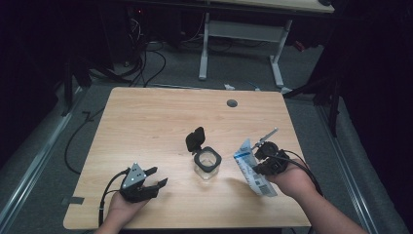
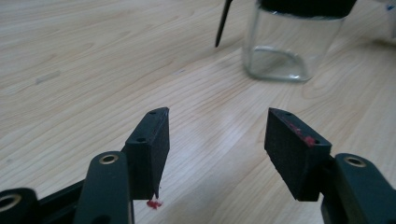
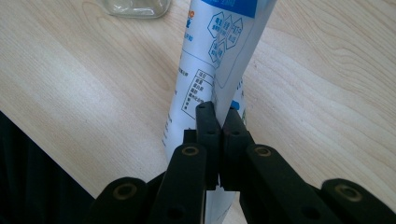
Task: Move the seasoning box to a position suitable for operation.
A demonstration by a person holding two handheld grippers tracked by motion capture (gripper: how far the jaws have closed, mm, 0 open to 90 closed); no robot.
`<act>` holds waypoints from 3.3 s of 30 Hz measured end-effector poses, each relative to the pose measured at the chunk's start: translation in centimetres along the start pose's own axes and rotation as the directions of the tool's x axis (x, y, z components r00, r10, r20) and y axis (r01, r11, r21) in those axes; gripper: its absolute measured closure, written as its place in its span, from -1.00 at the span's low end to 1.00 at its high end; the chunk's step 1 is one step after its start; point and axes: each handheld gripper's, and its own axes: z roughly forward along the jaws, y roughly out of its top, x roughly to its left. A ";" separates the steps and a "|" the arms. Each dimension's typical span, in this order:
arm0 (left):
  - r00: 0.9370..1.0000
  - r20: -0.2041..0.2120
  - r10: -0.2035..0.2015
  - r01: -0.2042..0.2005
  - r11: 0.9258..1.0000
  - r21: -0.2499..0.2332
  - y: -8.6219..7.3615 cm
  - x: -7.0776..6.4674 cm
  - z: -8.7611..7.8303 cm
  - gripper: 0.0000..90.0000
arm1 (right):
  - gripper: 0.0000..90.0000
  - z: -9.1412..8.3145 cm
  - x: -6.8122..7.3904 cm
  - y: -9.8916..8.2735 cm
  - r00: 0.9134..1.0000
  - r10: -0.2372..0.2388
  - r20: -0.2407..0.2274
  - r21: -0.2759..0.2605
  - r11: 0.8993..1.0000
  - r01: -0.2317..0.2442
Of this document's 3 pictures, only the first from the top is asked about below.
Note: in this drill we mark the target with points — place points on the small red object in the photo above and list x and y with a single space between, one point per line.
299 46

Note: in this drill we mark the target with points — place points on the black metal stand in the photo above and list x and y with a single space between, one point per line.
332 107
68 84

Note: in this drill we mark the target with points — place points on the metal floor rail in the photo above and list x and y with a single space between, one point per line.
347 169
35 169

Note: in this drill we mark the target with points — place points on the white blue milk pouch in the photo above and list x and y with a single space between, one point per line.
251 175

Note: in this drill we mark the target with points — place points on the white-framed wooden desk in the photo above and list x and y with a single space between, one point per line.
243 31

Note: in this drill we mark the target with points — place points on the person's right hand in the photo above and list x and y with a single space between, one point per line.
293 182

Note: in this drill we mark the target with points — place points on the grey tape strip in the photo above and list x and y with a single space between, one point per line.
74 201

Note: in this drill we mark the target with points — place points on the clear square jar black lid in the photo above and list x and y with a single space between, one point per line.
207 161

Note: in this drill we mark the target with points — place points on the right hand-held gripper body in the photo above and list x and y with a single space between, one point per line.
276 161

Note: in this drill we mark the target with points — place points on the grey round table grommet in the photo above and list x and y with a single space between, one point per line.
232 103

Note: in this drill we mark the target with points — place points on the person's left hand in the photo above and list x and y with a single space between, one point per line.
120 209

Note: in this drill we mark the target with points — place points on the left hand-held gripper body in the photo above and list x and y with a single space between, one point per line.
134 191

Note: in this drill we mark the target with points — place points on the white paper scrap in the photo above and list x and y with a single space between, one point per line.
229 86

